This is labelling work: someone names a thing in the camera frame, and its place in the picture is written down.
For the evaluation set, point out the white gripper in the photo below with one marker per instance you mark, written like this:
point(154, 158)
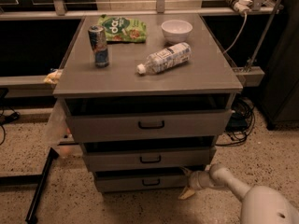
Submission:
point(195, 181)

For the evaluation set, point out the grey bottom drawer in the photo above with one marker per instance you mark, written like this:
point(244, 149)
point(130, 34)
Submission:
point(139, 179)

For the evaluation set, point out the grey drawer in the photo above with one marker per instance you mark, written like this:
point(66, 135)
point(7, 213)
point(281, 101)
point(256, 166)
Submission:
point(148, 159)
point(98, 128)
point(139, 179)

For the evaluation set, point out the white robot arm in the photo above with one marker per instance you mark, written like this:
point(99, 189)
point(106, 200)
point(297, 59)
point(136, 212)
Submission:
point(259, 204)

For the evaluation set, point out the grey middle drawer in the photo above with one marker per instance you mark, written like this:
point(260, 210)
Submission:
point(148, 159)

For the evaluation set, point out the grey drawer cabinet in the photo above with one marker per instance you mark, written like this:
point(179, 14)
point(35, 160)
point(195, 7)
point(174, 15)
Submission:
point(206, 82)

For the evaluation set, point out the grey top drawer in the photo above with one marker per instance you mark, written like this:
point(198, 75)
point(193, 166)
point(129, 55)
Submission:
point(98, 128)

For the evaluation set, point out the clear plastic water bottle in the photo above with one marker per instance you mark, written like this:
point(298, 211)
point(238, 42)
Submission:
point(165, 59)

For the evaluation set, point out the clear plastic bag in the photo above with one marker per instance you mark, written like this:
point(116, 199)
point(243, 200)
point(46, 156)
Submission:
point(57, 134)

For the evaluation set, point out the white bowl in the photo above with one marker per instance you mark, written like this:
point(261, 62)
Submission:
point(176, 31)

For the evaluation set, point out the green snack bag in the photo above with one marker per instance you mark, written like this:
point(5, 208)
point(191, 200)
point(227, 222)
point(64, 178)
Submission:
point(122, 29)

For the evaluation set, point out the yellow crumpled cloth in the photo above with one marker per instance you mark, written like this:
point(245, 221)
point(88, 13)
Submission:
point(53, 77)

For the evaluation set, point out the blue drink can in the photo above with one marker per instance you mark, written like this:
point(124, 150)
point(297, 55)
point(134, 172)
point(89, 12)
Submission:
point(98, 43)

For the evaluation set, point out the white power strip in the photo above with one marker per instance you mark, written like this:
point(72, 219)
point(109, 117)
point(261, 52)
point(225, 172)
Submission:
point(239, 6)

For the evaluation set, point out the grey metal rail beam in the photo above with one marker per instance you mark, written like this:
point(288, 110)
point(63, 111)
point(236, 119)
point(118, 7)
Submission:
point(251, 78)

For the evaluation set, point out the black metal frame leg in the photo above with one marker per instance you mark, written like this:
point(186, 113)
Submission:
point(38, 180)

